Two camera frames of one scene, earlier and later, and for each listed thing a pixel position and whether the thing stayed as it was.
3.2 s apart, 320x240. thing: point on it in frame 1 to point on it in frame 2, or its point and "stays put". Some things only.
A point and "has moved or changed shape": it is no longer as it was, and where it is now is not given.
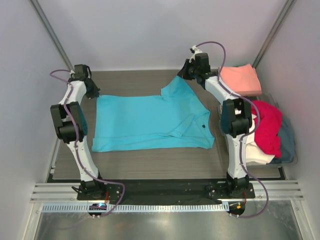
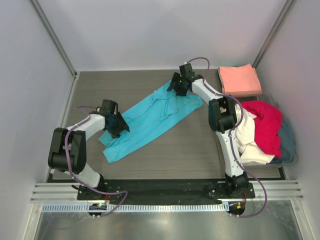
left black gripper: [95, 92] to [122, 127]
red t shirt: [270, 126] stays put
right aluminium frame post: [283, 14] stays put
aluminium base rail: [281, 192] stays put
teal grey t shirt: [287, 143] stays put
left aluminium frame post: [47, 25] stays put
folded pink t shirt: [243, 80] stays put
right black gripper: [182, 73] to [176, 77]
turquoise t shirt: [176, 119] has moved or changed shape
